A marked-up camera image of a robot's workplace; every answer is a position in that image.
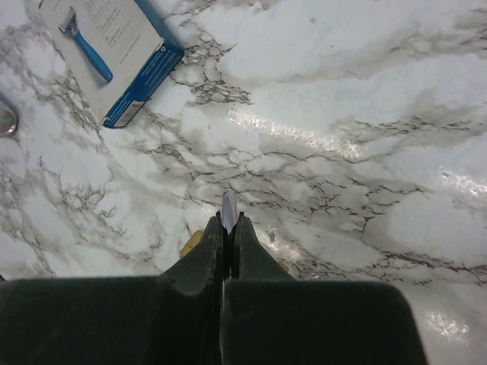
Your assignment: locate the silver key pair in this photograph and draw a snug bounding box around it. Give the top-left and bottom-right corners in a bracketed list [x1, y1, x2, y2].
[221, 189, 238, 235]

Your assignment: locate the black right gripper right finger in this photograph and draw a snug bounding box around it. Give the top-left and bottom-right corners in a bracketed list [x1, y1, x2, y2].
[221, 216, 427, 364]

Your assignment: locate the blue razor package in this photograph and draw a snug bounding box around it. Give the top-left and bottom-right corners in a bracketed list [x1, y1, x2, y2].
[34, 0, 184, 129]

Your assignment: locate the large brass padlock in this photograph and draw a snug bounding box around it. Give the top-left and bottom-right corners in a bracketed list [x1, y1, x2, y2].
[0, 94, 19, 138]

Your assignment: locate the small brass padlock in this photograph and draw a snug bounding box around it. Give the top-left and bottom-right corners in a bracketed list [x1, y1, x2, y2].
[178, 229, 290, 275]

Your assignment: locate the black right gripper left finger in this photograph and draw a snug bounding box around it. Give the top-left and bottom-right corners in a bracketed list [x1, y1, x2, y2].
[1, 216, 224, 364]

